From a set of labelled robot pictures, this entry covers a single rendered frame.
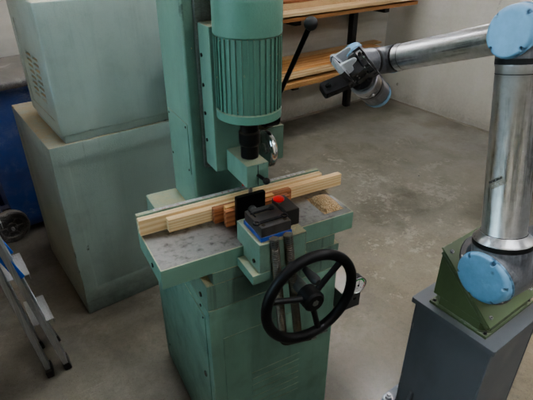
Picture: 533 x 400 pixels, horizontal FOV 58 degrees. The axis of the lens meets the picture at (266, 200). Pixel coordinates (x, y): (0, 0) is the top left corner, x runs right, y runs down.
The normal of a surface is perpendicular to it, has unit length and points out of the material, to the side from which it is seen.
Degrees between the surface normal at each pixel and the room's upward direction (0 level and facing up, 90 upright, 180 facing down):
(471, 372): 90
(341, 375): 0
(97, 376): 0
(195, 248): 0
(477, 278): 92
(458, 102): 90
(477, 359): 90
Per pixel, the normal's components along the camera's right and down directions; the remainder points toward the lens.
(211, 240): 0.00, -0.86
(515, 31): -0.84, 0.10
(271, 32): 0.64, 0.39
